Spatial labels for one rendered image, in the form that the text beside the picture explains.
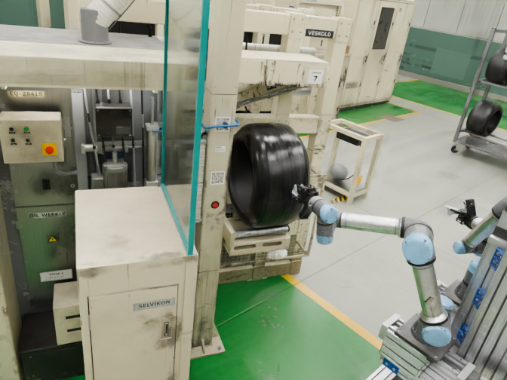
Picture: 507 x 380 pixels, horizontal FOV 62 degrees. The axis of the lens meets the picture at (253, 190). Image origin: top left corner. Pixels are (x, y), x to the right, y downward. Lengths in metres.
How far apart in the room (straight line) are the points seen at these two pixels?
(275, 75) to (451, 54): 11.55
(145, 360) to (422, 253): 1.16
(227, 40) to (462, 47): 11.93
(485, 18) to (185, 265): 12.57
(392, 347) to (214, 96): 1.53
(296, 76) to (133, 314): 1.53
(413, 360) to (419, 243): 0.73
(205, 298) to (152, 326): 0.99
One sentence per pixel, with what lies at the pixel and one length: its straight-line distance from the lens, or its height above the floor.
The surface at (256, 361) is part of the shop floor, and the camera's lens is 2.90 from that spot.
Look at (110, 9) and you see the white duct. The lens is 2.17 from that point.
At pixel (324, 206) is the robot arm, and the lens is 1.86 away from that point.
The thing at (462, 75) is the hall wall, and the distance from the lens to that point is 13.63.
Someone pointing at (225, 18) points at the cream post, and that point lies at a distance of 1.98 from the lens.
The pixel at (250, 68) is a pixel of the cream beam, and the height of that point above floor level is 1.73.
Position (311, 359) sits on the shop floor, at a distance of 2.99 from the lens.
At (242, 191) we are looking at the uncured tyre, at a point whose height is 0.98.
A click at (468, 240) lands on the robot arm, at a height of 1.02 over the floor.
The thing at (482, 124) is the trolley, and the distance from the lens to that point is 7.42.
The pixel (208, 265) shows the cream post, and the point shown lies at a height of 0.66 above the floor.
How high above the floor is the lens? 2.16
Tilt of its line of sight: 26 degrees down
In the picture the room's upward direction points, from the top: 8 degrees clockwise
